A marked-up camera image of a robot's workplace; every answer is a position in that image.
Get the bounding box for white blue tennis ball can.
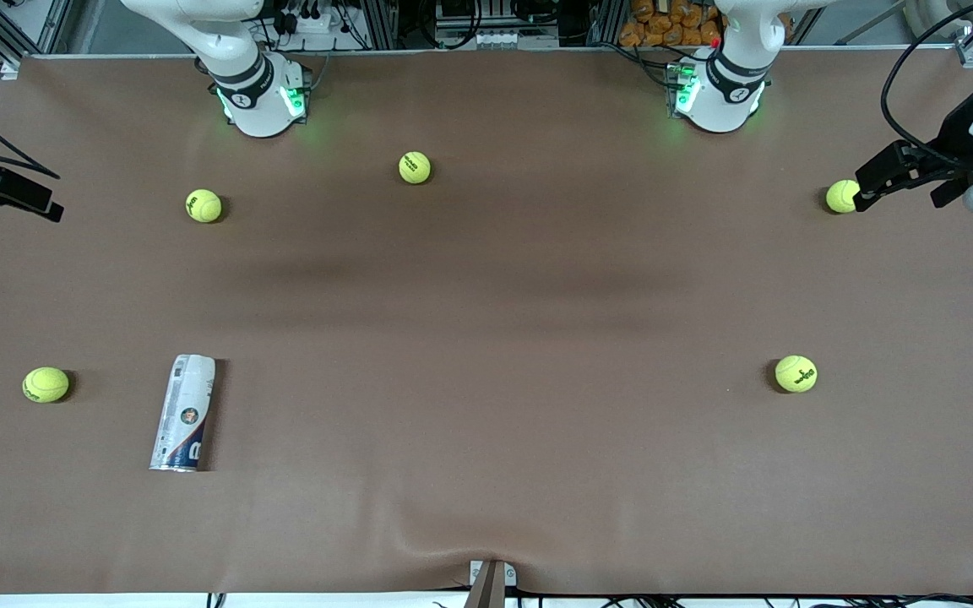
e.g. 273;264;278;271
149;354;217;472

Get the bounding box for yellow tennis ball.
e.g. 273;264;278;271
825;179;862;214
185;188;223;224
398;150;432;185
22;366;70;404
775;355;818;394

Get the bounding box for bag of orange items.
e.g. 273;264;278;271
619;0;724;48

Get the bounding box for white power strip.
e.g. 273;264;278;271
284;7;334;36

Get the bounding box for white terminal block row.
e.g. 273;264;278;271
434;30;561;50

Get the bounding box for brown table cover cloth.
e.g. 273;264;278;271
0;52;973;596

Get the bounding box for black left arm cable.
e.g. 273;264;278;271
879;0;973;166

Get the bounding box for aluminium profile frame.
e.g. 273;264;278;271
0;0;973;81

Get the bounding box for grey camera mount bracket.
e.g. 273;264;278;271
468;559;519;608

